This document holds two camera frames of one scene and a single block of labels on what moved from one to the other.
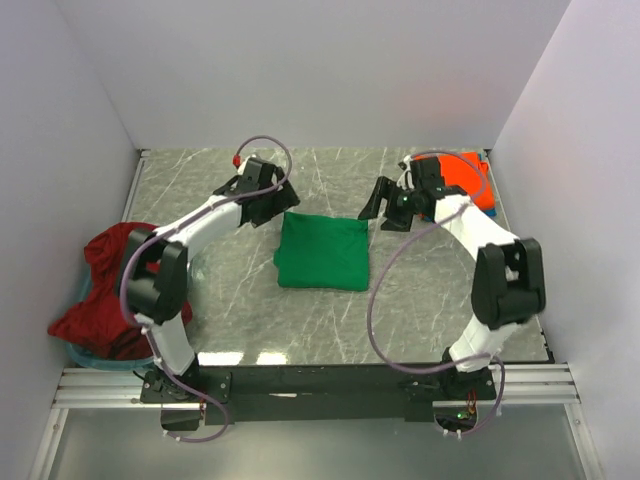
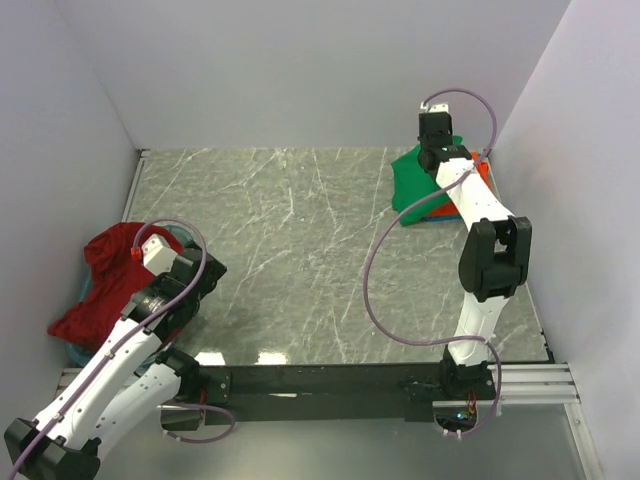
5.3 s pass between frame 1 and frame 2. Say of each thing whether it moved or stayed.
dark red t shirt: stayed
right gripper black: moved
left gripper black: moved
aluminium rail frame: stayed
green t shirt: moved
